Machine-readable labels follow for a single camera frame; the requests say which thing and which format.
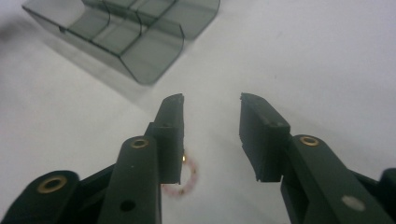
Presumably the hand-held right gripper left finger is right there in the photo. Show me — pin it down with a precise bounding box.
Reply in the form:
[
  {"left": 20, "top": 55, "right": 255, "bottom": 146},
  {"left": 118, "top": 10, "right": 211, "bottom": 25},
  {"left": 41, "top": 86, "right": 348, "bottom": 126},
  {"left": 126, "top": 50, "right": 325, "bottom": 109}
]
[{"left": 144, "top": 92, "right": 185, "bottom": 185}]

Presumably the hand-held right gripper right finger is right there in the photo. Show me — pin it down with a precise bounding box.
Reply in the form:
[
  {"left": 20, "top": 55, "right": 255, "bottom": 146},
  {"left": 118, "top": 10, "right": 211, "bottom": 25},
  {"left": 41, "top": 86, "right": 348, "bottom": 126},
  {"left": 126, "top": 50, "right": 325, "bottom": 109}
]
[{"left": 238, "top": 91, "right": 292, "bottom": 183}]

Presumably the small pink bead ring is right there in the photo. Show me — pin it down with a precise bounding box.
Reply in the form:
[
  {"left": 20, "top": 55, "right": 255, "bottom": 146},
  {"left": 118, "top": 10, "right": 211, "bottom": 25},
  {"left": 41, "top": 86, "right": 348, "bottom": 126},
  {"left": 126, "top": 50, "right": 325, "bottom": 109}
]
[{"left": 162, "top": 150, "right": 199, "bottom": 198}]

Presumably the clear grey compartment box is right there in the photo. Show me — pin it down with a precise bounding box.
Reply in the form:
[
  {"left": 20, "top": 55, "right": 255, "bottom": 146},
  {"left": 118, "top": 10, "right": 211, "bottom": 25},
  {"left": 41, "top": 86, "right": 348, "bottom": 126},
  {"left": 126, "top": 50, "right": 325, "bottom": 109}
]
[{"left": 21, "top": 0, "right": 221, "bottom": 86}]

